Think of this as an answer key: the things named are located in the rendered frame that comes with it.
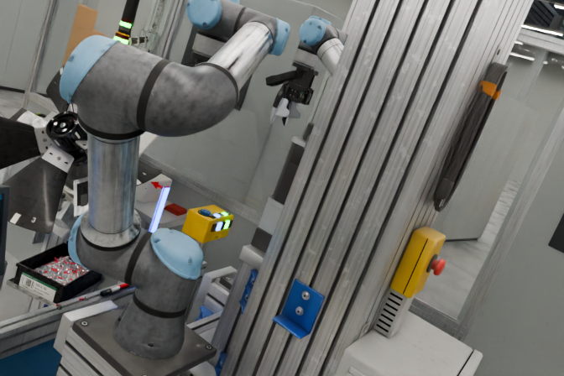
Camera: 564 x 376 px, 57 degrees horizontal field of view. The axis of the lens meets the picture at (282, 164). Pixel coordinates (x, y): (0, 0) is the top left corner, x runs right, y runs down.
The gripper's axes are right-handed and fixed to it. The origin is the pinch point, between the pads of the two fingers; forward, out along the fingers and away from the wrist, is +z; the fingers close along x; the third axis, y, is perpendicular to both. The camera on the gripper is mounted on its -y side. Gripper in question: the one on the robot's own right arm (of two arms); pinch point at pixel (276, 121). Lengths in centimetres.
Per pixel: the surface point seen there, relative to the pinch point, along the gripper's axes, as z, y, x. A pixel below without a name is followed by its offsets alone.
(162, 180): 51, -62, 34
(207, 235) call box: 46.7, -9.4, -1.8
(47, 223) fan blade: 54, -44, -40
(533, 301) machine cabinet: 65, 107, 190
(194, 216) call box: 42.2, -16.2, -3.5
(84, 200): 46, -44, -28
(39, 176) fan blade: 42, -55, -38
